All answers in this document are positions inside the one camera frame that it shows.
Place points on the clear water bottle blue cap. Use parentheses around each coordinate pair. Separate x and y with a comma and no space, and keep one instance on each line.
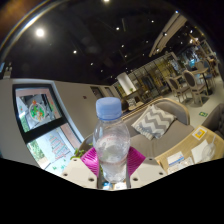
(111,146)

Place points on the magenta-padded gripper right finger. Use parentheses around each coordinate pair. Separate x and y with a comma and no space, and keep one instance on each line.
(136,160)

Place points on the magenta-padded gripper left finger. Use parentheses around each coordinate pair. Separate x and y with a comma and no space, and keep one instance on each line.
(89,160)

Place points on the grey curved sofa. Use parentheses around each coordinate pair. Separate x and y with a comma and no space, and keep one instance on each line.
(173,136)

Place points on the grey white chevron pillow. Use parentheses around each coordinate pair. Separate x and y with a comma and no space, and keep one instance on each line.
(154,121)

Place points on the group of ceiling spotlights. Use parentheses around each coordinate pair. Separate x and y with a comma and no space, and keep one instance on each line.
(40,32)

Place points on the group of round-backed chairs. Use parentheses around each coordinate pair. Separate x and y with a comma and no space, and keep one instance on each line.
(190,83)

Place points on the white round column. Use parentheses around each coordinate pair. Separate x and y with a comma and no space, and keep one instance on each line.
(126,82)

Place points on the yellow backed shelf unit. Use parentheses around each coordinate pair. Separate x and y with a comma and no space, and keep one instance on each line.
(153,75)

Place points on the yellow white table card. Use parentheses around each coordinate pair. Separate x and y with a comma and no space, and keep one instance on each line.
(199,133)

